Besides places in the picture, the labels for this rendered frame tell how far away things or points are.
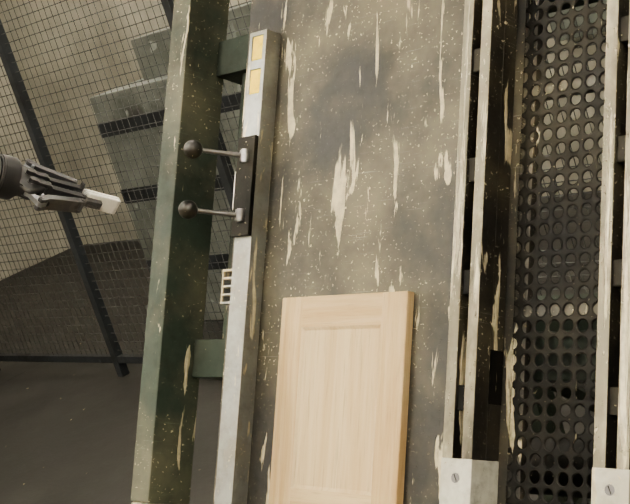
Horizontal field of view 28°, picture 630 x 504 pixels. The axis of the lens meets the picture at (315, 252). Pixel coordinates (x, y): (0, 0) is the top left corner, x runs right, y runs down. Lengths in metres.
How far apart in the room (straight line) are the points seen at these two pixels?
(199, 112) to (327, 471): 0.86
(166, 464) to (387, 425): 0.61
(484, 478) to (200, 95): 1.12
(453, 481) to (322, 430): 0.36
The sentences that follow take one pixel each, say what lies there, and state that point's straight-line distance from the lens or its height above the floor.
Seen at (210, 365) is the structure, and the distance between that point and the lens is 2.60.
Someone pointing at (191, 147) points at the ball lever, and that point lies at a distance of 2.45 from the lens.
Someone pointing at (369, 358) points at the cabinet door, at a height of 1.14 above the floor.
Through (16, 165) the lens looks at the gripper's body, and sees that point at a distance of 2.19.
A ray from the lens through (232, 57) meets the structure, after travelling 2.72.
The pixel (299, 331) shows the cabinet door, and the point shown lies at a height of 1.18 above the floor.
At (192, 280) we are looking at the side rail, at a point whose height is 1.27.
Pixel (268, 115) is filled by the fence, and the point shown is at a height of 1.56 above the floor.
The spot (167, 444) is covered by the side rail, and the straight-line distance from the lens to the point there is 2.61.
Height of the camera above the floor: 1.82
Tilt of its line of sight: 13 degrees down
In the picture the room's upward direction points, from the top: 18 degrees counter-clockwise
